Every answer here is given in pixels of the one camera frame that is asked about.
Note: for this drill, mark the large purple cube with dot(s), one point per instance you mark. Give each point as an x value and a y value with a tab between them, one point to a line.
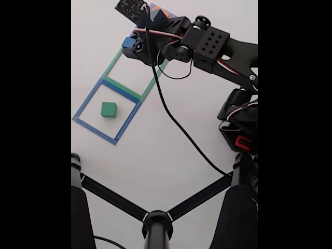
153	7

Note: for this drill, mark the red table clamp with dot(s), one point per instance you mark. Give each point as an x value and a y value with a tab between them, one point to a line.
242	142

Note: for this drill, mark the small blue cube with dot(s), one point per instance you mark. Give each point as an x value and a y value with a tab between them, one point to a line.
127	42

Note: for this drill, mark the purple tape square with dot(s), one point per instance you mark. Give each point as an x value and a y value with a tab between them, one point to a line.
173	16

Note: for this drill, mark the green cube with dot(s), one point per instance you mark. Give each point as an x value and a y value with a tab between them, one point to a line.
108	109

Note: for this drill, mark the black gripper camera board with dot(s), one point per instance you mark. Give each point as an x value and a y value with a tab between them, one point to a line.
132	9

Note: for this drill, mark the blue tape square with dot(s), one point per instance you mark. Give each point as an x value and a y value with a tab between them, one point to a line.
86	102

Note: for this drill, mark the green tape square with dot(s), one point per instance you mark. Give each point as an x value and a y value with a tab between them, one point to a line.
114	67

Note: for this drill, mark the black tripod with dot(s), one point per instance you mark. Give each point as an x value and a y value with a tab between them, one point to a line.
157	228

